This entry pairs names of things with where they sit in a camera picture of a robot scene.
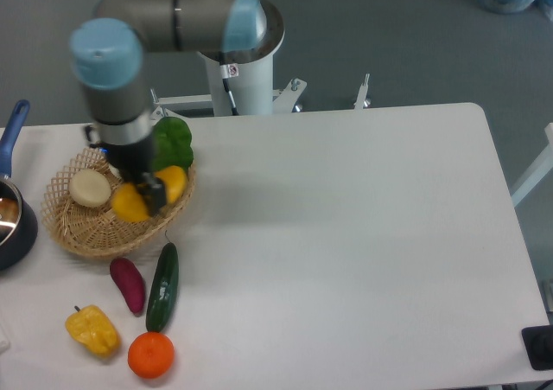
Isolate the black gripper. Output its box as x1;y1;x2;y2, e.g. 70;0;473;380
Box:
83;124;167;215

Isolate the yellow mango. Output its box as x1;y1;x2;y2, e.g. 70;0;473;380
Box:
111;165;188;223

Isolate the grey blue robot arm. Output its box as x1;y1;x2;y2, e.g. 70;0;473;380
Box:
69;0;285;216

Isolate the woven wicker basket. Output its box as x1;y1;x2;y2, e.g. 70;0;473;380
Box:
41;148;196;259

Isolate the round beige bun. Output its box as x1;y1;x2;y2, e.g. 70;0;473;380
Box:
69;169;111;208

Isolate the green bok choy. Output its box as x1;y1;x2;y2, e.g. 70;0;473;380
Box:
153;117;194;171

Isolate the purple sweet potato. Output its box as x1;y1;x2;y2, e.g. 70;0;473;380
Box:
110;258;145;315

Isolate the dark blue saucepan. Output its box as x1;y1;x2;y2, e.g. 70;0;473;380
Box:
1;99;38;271

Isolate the green cucumber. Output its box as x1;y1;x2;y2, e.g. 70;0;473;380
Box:
145;238;180;333

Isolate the yellow bell pepper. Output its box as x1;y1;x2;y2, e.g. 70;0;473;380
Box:
65;305;121;359

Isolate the orange fruit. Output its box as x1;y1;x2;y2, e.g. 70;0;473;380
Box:
127;332;175;380

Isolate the black device at edge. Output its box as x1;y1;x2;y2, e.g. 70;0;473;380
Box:
521;325;552;371

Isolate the black cable on pedestal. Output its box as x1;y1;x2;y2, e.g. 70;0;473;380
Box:
219;63;240;117

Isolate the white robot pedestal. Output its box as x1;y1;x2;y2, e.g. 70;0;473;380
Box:
199;53;273;117

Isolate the white pedestal base frame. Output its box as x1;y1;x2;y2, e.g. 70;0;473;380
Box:
150;73;372;122

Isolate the white frame leg right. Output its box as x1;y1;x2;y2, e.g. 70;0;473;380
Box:
510;123;552;207

